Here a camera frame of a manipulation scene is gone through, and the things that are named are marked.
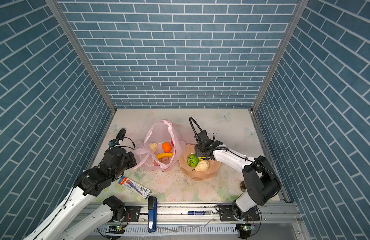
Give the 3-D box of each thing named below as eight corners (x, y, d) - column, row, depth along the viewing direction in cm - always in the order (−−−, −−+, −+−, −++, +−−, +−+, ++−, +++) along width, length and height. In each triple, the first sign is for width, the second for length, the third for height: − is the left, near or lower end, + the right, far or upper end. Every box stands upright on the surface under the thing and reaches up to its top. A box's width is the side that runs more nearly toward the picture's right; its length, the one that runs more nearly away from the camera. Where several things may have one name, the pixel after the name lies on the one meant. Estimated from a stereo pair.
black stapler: (117, 141, 104) (115, 138, 101) (121, 131, 109) (119, 128, 107) (122, 141, 104) (120, 138, 101) (126, 131, 109) (124, 128, 107)
